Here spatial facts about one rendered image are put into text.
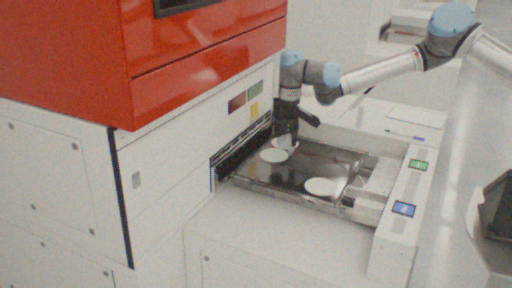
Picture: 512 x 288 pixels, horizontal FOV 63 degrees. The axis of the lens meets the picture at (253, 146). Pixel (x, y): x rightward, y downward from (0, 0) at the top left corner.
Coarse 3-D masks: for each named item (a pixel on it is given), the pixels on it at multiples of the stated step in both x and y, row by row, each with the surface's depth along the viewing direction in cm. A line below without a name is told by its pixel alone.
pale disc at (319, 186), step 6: (312, 180) 134; (318, 180) 134; (324, 180) 134; (306, 186) 130; (312, 186) 130; (318, 186) 131; (324, 186) 131; (330, 186) 131; (312, 192) 128; (318, 192) 128; (324, 192) 128; (330, 192) 128
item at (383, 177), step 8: (376, 168) 145; (384, 168) 145; (392, 168) 145; (376, 176) 140; (384, 176) 140; (392, 176) 140; (368, 184) 136; (376, 184) 136; (384, 184) 136; (392, 184) 136; (352, 216) 123; (360, 216) 122; (368, 216) 121; (368, 224) 122; (376, 224) 120
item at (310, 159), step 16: (304, 144) 156; (320, 144) 156; (256, 160) 144; (288, 160) 145; (304, 160) 145; (320, 160) 145; (336, 160) 145; (352, 160) 146; (256, 176) 135; (272, 176) 135; (288, 176) 136; (304, 176) 136; (320, 176) 136; (336, 176) 136; (304, 192) 127; (336, 192) 128
